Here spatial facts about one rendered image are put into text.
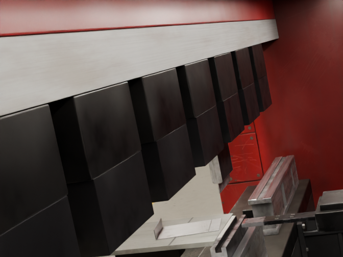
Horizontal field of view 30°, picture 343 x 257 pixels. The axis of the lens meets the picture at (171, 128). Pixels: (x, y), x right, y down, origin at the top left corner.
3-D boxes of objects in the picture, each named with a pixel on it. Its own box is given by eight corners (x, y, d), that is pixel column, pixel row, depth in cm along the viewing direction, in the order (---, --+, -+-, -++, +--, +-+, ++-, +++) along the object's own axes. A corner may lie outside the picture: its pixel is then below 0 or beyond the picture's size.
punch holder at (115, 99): (93, 220, 81) (65, 92, 79) (155, 212, 78) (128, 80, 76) (34, 263, 67) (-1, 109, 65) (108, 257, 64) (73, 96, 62)
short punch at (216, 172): (225, 181, 133) (217, 136, 132) (235, 180, 132) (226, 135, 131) (214, 194, 123) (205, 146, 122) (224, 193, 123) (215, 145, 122)
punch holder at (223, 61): (206, 134, 137) (192, 59, 136) (245, 129, 135) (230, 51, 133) (188, 149, 123) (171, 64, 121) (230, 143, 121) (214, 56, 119)
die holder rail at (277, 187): (280, 185, 206) (275, 157, 205) (299, 183, 204) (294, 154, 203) (254, 236, 159) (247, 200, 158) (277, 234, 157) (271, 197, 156)
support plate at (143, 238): (122, 229, 146) (121, 225, 146) (234, 217, 138) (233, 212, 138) (90, 257, 129) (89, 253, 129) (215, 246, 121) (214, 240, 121)
